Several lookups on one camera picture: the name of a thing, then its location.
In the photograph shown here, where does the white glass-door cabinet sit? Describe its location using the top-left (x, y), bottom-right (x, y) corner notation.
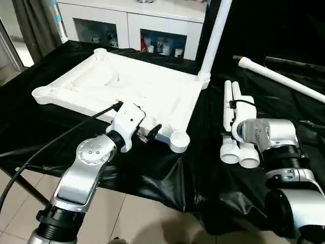
top-left (57, 0), bottom-right (208, 60)

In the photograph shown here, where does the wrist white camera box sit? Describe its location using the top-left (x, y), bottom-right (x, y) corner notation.
top-left (109, 103), bottom-right (146, 153)
top-left (231, 96), bottom-right (257, 148)

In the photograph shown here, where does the grey curtain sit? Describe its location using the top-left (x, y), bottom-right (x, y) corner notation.
top-left (11, 0), bottom-right (64, 64)

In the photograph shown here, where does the black metal table frame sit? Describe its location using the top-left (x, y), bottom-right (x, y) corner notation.
top-left (13, 175), bottom-right (51, 206)

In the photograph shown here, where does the light blue plastic item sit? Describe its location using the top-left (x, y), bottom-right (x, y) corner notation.
top-left (51, 0), bottom-right (68, 41)

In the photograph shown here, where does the white plastic table leg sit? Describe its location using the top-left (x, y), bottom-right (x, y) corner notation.
top-left (239, 57), bottom-right (325, 104)
top-left (197, 0), bottom-right (233, 84)
top-left (232, 81), bottom-right (261, 168)
top-left (220, 80), bottom-right (240, 164)

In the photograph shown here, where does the white plastic table top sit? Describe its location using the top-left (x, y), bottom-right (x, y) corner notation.
top-left (31, 48), bottom-right (210, 153)

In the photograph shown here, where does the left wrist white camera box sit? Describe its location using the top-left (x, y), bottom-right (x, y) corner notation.
top-left (109, 103), bottom-right (146, 153)

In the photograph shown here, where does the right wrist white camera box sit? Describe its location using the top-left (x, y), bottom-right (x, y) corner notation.
top-left (231, 96), bottom-right (257, 148)

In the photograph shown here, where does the black plastic mat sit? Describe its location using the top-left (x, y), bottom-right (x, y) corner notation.
top-left (0, 41), bottom-right (325, 234)

